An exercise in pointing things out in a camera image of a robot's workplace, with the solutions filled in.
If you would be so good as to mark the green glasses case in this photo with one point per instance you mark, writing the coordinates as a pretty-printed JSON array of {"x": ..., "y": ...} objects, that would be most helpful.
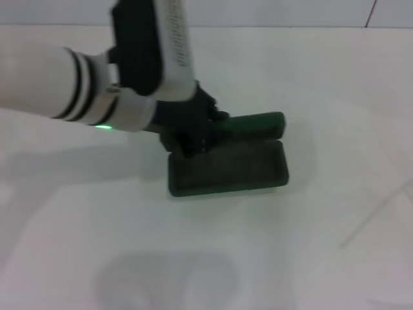
[{"x": 226, "y": 174}]

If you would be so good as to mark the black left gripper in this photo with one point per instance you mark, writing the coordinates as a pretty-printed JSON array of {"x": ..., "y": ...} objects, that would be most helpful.
[{"x": 184, "y": 119}]

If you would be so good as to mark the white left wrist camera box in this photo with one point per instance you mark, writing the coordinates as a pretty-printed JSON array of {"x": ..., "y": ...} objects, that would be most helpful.
[{"x": 145, "y": 45}]

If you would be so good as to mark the clear plastic glasses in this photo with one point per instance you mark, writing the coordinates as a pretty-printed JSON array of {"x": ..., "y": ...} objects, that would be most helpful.
[{"x": 361, "y": 229}]

